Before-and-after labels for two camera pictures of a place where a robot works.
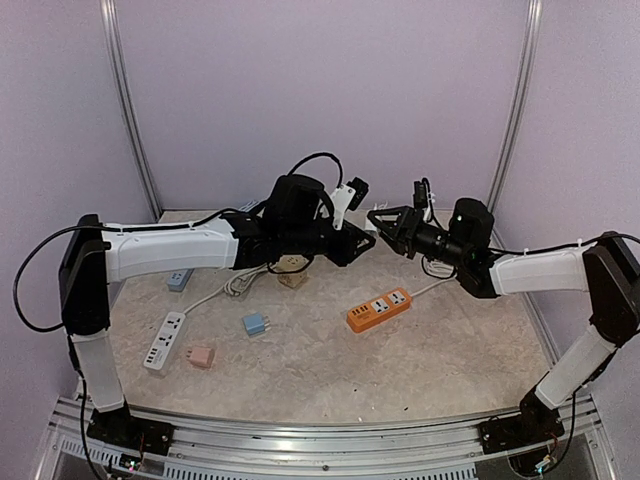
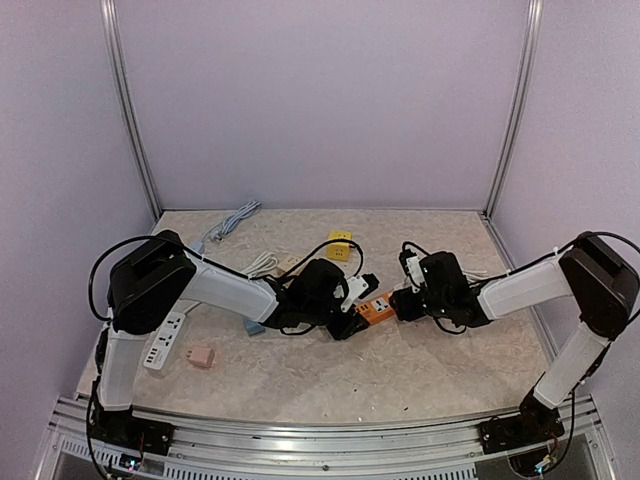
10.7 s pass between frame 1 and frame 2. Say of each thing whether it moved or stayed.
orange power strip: stayed
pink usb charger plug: stayed
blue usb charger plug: stayed
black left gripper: moved
